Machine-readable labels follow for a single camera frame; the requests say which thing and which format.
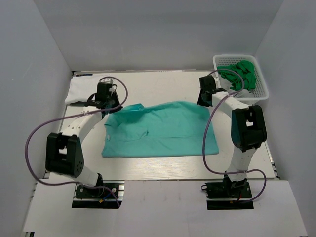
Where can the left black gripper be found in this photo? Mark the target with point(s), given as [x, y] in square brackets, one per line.
[113, 95]

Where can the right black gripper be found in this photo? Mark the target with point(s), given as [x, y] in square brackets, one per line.
[201, 102]

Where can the teal t-shirt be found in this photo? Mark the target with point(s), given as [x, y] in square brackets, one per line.
[173, 129]

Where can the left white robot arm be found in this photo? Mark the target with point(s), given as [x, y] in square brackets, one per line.
[64, 153]

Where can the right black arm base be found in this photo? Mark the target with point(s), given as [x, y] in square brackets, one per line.
[227, 189]

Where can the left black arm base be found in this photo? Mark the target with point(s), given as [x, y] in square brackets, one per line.
[99, 193]

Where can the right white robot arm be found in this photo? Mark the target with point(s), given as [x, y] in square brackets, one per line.
[248, 130]

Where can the folded white t-shirt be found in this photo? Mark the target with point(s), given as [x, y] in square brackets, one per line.
[81, 88]

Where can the white t-shirt in basket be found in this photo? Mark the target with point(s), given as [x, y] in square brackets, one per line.
[243, 94]

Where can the green t-shirt in basket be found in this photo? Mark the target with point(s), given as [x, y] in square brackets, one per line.
[245, 69]

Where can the white plastic basket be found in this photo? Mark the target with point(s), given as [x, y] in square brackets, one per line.
[259, 93]

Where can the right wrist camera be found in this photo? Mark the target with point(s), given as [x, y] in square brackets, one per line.
[207, 84]

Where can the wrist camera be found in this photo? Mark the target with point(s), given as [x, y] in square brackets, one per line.
[207, 84]
[105, 88]

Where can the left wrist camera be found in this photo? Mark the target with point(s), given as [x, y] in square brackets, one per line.
[105, 88]

